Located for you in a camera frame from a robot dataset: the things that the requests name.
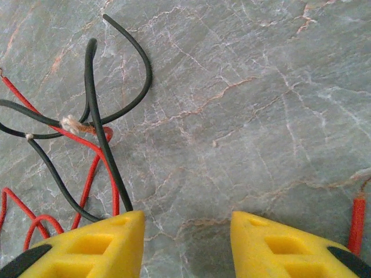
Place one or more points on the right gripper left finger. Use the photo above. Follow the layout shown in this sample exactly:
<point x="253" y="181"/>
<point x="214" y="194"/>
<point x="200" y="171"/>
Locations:
<point x="95" y="252"/>

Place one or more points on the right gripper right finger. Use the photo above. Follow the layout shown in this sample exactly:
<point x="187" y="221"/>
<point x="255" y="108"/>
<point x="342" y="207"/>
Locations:
<point x="284" y="252"/>

